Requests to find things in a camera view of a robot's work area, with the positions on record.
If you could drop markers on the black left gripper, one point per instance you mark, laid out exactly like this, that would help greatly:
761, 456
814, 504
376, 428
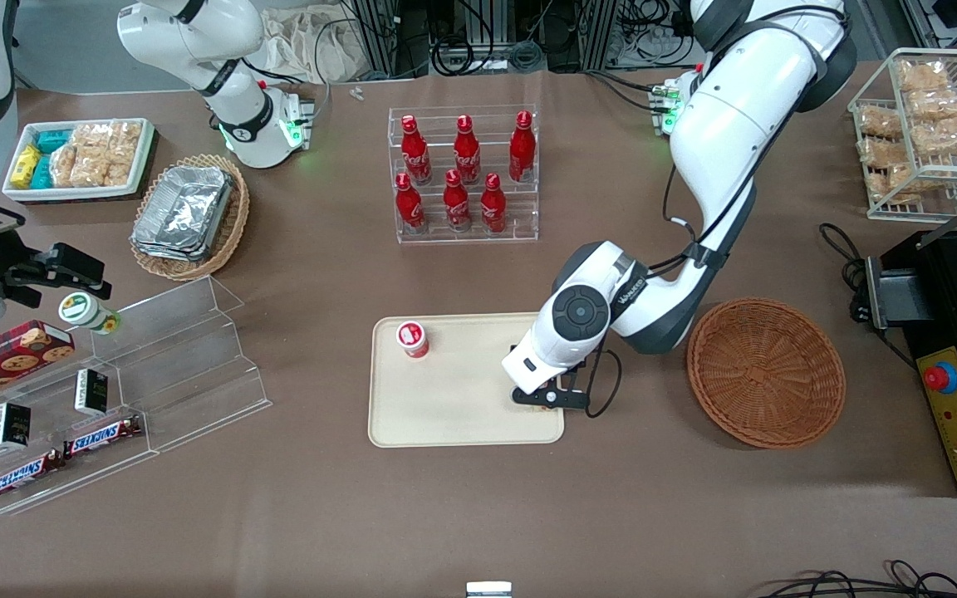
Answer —
512, 347

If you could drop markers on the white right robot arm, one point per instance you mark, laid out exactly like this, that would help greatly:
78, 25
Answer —
229, 83

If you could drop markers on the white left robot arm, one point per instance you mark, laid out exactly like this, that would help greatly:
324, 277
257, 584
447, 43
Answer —
728, 124

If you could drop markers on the beige plastic tray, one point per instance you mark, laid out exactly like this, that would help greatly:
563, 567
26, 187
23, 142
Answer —
462, 399

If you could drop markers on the white rectangular snack tray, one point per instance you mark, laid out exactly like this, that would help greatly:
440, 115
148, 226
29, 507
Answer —
142, 170

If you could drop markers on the oval light wicker basket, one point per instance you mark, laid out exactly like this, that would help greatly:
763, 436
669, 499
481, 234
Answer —
233, 228

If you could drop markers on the round brown wicker basket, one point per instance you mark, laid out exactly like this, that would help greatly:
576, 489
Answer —
765, 374

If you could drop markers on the green white lidded cup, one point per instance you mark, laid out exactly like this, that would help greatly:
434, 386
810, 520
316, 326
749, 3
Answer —
88, 311

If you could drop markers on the teal snack packet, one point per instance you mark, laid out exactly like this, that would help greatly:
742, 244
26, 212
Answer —
42, 173
53, 139

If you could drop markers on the clear rice cracker packet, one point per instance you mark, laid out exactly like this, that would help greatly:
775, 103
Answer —
90, 154
63, 166
123, 151

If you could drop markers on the red plaid cookie box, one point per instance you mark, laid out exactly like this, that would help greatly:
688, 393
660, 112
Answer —
5, 357

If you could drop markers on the yellow snack packet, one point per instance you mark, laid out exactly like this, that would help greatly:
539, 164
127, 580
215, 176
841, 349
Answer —
26, 164

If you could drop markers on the small black box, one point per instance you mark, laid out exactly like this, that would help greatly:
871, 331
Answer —
10, 424
91, 392

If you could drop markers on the stacked aluminium foil containers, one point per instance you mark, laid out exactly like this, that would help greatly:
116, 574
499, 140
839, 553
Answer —
184, 212

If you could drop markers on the clear acrylic step shelf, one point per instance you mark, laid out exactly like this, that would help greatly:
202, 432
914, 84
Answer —
188, 365

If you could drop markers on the red white lidded cup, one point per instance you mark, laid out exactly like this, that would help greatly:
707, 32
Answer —
414, 339

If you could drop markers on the Snickers chocolate bar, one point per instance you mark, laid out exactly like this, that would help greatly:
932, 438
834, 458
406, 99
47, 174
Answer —
103, 436
26, 475

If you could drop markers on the clear acrylic bottle rack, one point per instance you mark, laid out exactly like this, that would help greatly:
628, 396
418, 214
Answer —
520, 216

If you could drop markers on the small white box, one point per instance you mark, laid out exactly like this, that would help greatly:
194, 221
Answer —
488, 590

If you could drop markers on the red cola bottle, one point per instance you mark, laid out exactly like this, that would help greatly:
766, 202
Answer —
493, 206
409, 206
522, 149
415, 154
467, 154
456, 203

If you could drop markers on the beige cloth bag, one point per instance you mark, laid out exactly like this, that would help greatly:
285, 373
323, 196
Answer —
312, 41

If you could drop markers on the black countertop appliance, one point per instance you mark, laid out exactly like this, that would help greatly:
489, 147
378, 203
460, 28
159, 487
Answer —
939, 282

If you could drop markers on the clear fried snack packet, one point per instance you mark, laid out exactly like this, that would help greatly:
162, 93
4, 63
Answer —
881, 154
881, 123
923, 76
948, 134
898, 178
939, 104

